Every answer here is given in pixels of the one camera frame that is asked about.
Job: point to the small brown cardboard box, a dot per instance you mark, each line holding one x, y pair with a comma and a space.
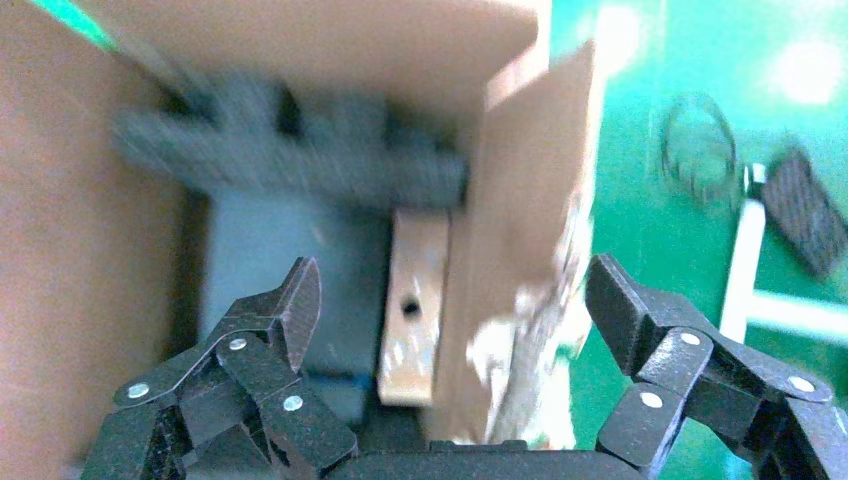
414, 265

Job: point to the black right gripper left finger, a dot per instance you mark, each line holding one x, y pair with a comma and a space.
252, 384

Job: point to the black foam insert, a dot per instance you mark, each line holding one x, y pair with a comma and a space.
298, 166

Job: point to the large open cardboard carton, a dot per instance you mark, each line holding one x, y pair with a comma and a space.
66, 232

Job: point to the black perforated plastic tray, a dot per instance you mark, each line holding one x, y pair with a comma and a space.
802, 212

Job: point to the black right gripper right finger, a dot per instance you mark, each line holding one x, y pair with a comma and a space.
696, 371

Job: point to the white tube frame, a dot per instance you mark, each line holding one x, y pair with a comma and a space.
738, 265

